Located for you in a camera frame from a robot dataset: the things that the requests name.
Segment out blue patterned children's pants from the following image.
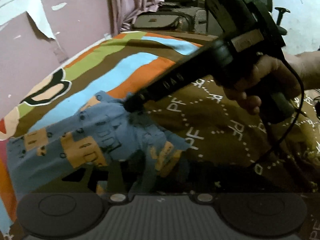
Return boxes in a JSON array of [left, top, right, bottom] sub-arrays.
[[7, 92, 189, 198]]

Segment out person's right forearm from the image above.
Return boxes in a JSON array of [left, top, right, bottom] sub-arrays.
[[285, 51, 320, 90]]

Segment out person's right hand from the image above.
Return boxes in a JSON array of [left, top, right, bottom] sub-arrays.
[[223, 55, 301, 115]]

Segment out grey black bag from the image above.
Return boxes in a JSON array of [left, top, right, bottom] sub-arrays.
[[132, 7, 207, 34]]

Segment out colourful striped bed sheet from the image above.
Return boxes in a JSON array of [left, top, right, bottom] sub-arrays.
[[1, 31, 319, 239]]

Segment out mauve curtain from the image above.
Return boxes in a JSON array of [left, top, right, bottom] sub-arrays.
[[110, 0, 164, 35]]

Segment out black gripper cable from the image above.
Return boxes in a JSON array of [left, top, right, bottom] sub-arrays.
[[260, 52, 306, 156]]

